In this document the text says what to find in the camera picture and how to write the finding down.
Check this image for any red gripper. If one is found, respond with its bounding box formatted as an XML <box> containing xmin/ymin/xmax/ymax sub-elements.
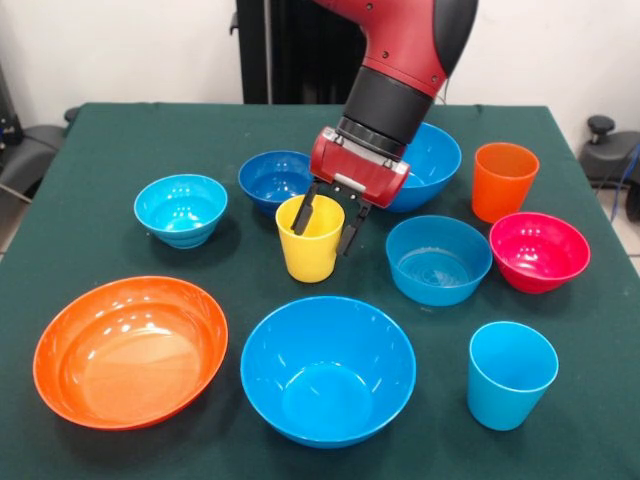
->
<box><xmin>291</xmin><ymin>126</ymin><xmax>411</xmax><ymax>257</ymax></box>

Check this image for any yellow plastic cup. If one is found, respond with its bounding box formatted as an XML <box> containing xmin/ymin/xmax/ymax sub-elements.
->
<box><xmin>274</xmin><ymin>194</ymin><xmax>346</xmax><ymax>284</ymax></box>

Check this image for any dark blue plastic bowl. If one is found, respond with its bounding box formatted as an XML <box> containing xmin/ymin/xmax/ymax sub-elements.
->
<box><xmin>237</xmin><ymin>150</ymin><xmax>317</xmax><ymax>219</ymax></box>

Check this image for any large blue plastic bowl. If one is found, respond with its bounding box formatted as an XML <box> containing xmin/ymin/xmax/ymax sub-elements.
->
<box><xmin>382</xmin><ymin>122</ymin><xmax>463</xmax><ymax>214</ymax></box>
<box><xmin>239</xmin><ymin>295</ymin><xmax>418</xmax><ymax>450</ymax></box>

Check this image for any blue flat-bottomed ringed bowl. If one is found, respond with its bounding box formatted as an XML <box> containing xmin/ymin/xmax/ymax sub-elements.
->
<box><xmin>385</xmin><ymin>214</ymin><xmax>494</xmax><ymax>307</ymax></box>

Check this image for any small cyan plastic bowl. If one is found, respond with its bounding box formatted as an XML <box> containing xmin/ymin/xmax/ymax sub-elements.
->
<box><xmin>133</xmin><ymin>173</ymin><xmax>229</xmax><ymax>250</ymax></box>

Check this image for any orange plastic cup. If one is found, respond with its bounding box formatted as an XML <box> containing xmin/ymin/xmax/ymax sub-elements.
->
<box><xmin>471</xmin><ymin>142</ymin><xmax>541</xmax><ymax>225</ymax></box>

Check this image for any dark green tablecloth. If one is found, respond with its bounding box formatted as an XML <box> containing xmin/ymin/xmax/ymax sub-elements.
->
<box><xmin>0</xmin><ymin>102</ymin><xmax>640</xmax><ymax>480</ymax></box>

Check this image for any pink plastic bowl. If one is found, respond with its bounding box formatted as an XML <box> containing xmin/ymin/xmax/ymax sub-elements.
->
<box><xmin>488</xmin><ymin>211</ymin><xmax>592</xmax><ymax>295</ymax></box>

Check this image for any light blue plastic cup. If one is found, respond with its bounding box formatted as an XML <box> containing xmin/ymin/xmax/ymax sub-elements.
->
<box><xmin>466</xmin><ymin>321</ymin><xmax>560</xmax><ymax>432</ymax></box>

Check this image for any large orange plastic bowl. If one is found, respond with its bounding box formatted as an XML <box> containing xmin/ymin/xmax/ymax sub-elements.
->
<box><xmin>32</xmin><ymin>275</ymin><xmax>230</xmax><ymax>431</ymax></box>

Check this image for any black equipment base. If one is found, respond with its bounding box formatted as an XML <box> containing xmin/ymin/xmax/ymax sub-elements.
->
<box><xmin>0</xmin><ymin>64</ymin><xmax>67</xmax><ymax>201</ymax></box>
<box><xmin>579</xmin><ymin>114</ymin><xmax>640</xmax><ymax>189</ymax></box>

